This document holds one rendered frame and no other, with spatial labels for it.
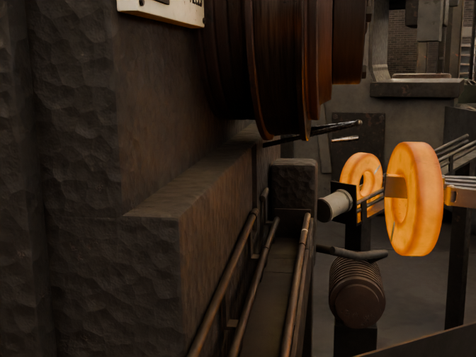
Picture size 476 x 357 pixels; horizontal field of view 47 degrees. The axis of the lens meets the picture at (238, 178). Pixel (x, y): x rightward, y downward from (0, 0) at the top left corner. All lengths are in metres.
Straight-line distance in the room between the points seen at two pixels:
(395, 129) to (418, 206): 2.92
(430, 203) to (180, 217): 0.33
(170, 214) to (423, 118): 3.13
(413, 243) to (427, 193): 0.07
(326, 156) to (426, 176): 3.00
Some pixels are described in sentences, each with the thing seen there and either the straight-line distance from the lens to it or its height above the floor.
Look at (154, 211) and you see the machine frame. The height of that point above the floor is 0.87.
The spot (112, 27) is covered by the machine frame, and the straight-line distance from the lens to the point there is 0.52.
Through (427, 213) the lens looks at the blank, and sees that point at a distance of 0.71.
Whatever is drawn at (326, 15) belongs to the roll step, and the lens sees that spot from 0.80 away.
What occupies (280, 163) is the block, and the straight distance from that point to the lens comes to 1.19.
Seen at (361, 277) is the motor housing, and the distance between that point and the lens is 1.30.
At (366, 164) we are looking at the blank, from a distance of 1.42.
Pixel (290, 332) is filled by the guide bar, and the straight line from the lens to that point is 0.69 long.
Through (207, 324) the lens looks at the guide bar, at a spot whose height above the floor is 0.74.
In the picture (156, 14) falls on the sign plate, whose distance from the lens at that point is 0.57.
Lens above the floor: 1.01
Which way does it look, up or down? 12 degrees down
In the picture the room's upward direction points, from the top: 1 degrees counter-clockwise
